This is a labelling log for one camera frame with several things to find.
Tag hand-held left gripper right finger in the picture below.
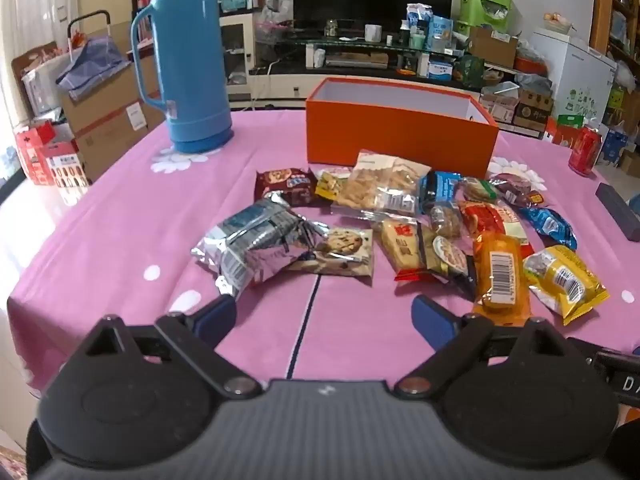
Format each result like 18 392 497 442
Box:
394 295 572 401

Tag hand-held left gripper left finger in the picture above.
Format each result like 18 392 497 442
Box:
79 294 263 401

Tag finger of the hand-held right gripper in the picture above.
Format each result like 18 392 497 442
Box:
567 338 603 361

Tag dark packet round label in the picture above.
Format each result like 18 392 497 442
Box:
432 235 480 292

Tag large yellow snack packet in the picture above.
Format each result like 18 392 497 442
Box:
523 245 611 327

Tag yellow cake packet red ends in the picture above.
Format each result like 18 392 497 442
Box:
379 217 437 282

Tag orange packet with barcode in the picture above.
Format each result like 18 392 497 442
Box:
472 231 532 322

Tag silver foil snack packet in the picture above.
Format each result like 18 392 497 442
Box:
190 194 327 302

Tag clear brown round biscuit packet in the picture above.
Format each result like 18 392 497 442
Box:
429 202 464 239

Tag beige chocolate chip cookie packet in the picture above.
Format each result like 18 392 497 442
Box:
299 227 375 279

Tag red foil snack packet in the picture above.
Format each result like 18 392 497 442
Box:
459 200 535 257

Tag small blue foil packet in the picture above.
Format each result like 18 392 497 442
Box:
519 205 579 252

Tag blue packet with black band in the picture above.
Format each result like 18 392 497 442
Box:
419 170 464 214

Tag green round cake packet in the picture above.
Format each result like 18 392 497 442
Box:
459 177 499 206

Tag brown chocolate cookie packet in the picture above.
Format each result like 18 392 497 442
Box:
255 167 318 207

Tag clear cracker packet beige label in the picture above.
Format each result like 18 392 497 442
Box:
332 149 432 219

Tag dark red dates packet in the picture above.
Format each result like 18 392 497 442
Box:
489 172 547 209

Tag small yellow snack packet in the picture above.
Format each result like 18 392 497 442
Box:
314 167 352 202

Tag orange cardboard box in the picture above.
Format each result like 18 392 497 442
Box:
305 77 500 180

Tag dark grey case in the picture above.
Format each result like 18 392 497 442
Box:
595 182 640 242

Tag red soda can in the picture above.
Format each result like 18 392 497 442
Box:
568 127 604 177

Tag orange gift bag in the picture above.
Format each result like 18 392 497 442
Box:
545 115 587 149

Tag stack of large cardboard boxes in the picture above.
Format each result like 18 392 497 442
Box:
59 22 167 182

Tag red printed boxes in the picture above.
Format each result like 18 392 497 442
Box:
13 120 92 189

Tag brown fruit cartons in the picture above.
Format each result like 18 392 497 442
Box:
514 89 555 139

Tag dark green bag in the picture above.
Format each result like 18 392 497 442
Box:
457 55 486 87

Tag blue thermos jug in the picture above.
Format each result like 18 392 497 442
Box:
131 0 235 155

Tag white glass-door cabinet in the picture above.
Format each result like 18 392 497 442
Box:
219 12 257 102

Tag white chest freezer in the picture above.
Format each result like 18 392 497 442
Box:
529 27 619 122

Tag glass and white TV stand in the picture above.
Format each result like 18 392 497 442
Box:
227 34 483 106

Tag blue striped bag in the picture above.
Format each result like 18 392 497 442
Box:
54 35 132 102

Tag open brown cardboard box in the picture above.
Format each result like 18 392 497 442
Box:
469 27 519 69

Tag bookshelf with books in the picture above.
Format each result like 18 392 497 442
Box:
131 0 168 45

